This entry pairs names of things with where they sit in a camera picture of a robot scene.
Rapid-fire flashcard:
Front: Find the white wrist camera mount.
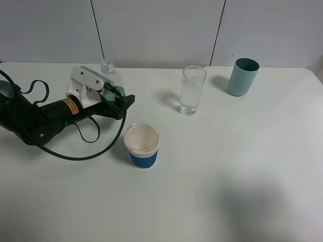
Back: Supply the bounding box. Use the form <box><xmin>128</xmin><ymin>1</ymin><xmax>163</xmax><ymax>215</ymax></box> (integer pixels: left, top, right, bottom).
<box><xmin>66</xmin><ymin>66</ymin><xmax>108</xmax><ymax>108</ymax></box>

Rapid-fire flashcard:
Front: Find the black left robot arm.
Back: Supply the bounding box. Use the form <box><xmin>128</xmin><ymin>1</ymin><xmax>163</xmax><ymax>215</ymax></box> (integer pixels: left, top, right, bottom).
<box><xmin>1</xmin><ymin>66</ymin><xmax>135</xmax><ymax>146</ymax></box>

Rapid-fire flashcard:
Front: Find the teal green cup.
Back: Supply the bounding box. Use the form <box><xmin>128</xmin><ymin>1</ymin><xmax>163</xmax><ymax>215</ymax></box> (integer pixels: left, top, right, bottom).
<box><xmin>228</xmin><ymin>58</ymin><xmax>259</xmax><ymax>97</ymax></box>

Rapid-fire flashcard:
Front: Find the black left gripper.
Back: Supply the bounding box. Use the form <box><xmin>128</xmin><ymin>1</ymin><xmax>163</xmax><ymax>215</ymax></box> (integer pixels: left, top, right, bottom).
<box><xmin>40</xmin><ymin>95</ymin><xmax>135</xmax><ymax>126</ymax></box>

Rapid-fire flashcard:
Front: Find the tall clear glass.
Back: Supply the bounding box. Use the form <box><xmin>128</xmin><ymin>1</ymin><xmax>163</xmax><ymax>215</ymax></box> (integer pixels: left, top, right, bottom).
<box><xmin>179</xmin><ymin>66</ymin><xmax>207</xmax><ymax>115</ymax></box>

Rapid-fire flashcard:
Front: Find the clear bottle green label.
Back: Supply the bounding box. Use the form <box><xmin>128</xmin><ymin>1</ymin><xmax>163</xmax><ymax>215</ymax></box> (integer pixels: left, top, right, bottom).
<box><xmin>100</xmin><ymin>59</ymin><xmax>125</xmax><ymax>105</ymax></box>

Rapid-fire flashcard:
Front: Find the blue sleeved paper cup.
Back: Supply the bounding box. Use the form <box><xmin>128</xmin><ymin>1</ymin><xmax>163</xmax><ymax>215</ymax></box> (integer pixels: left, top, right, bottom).
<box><xmin>124</xmin><ymin>122</ymin><xmax>160</xmax><ymax>169</ymax></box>

